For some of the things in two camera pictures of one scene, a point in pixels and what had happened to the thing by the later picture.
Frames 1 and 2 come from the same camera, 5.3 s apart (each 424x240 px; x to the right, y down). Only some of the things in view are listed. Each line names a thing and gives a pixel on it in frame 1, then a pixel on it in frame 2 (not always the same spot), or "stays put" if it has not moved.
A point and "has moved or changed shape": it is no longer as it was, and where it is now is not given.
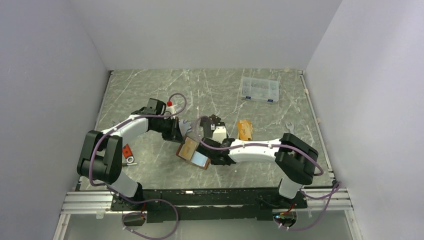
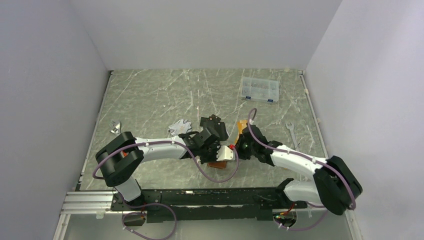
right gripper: x=213 y=161 → x=241 y=155
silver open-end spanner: x=290 y=127 stays put
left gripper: x=175 y=133 → x=214 y=158
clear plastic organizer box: x=260 y=89 stays put
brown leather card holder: x=187 y=150 has moved or changed shape
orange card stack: x=245 y=130 stays put
